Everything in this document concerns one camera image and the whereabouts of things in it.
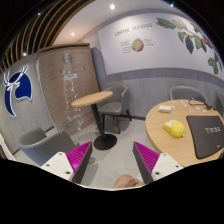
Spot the black mouse pad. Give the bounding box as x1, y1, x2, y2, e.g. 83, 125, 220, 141
186, 115, 224, 159

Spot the bare human hand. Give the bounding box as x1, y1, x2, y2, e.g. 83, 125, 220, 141
114, 174, 144, 188

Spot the black cable on table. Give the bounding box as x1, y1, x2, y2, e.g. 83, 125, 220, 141
188, 97, 215, 111

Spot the grey chair behind small table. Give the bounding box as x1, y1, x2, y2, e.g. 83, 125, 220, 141
97, 85, 131, 125

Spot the blue deer wall logo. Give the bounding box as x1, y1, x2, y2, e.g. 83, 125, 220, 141
3, 66, 32, 117

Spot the large round wooden table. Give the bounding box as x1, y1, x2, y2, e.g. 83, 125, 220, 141
145, 99, 222, 167

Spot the small round wooden table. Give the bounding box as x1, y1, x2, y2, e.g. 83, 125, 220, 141
71, 91, 117, 150

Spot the grey armchair near left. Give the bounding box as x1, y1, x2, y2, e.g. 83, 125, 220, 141
18, 127, 79, 166

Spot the white tissue box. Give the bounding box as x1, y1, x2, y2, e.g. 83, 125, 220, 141
159, 105, 172, 113

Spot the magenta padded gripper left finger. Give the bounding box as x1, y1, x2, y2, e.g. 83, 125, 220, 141
41, 141, 93, 184

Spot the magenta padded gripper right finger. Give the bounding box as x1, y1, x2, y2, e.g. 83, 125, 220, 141
133, 142, 183, 184

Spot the large plastic-wrapped box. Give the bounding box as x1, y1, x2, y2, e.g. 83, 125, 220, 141
37, 43, 99, 135

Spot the grey chair behind big table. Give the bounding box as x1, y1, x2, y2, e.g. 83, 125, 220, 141
169, 86, 207, 101

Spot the coffee cherry wall poster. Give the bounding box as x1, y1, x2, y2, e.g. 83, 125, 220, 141
98, 13, 224, 80

